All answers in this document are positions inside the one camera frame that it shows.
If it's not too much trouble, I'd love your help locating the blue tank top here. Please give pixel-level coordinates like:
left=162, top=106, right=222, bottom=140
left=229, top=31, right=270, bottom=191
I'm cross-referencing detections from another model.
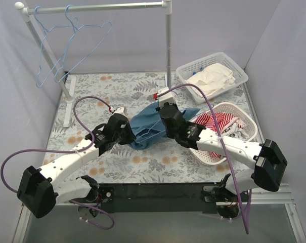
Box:
left=129, top=102, right=200, bottom=150

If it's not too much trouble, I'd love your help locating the blue wire hanger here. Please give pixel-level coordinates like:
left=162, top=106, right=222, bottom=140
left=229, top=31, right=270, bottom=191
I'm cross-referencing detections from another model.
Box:
left=54, top=5, right=112, bottom=83
left=130, top=102, right=167, bottom=150
left=33, top=5, right=78, bottom=88

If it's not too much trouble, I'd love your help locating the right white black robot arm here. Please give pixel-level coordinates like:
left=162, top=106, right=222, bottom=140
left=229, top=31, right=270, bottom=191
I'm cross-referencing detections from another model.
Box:
left=156, top=102, right=287, bottom=201

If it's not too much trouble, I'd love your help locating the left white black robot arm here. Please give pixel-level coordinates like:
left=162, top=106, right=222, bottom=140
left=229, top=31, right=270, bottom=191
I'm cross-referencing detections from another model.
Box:
left=17, top=109, right=135, bottom=218

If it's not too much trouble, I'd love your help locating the red white striped garment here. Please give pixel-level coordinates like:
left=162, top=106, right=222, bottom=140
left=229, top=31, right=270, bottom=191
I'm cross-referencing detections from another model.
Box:
left=194, top=112, right=241, bottom=159

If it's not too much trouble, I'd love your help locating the white basket with striped clothes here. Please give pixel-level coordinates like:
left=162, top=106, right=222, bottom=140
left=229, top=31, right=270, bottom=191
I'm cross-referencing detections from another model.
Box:
left=190, top=102, right=258, bottom=165

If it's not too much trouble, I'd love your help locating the black white striped garment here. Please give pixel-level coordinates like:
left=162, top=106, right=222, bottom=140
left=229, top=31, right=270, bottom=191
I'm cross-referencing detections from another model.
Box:
left=222, top=121, right=250, bottom=141

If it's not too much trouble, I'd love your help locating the cream white cloth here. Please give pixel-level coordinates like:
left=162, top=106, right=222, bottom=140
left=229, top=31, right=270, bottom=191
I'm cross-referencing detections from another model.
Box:
left=187, top=63, right=236, bottom=96

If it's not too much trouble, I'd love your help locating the white basket with cream cloth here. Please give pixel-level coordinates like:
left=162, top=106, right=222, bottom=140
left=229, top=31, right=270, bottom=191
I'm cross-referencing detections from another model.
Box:
left=176, top=52, right=248, bottom=99

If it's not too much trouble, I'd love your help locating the white clothes rack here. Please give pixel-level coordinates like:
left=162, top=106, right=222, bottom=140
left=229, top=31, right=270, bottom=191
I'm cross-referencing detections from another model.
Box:
left=14, top=1, right=172, bottom=128

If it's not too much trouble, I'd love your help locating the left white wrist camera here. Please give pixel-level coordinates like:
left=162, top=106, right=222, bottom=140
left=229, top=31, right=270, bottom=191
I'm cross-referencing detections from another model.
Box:
left=109, top=107, right=127, bottom=116

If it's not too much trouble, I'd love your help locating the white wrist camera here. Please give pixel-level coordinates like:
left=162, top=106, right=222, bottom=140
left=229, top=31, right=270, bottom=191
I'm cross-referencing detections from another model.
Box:
left=153, top=87, right=176, bottom=109
left=109, top=107, right=127, bottom=116

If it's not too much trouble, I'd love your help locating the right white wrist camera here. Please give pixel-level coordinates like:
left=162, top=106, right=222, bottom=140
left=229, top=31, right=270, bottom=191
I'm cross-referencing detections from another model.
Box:
left=153, top=87, right=176, bottom=109

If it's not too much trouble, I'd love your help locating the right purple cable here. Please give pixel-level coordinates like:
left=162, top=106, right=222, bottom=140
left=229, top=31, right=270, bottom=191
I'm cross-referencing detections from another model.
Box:
left=157, top=85, right=252, bottom=235

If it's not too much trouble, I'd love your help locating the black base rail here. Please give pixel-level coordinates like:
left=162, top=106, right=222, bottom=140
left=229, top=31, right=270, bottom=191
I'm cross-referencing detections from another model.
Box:
left=99, top=182, right=218, bottom=214

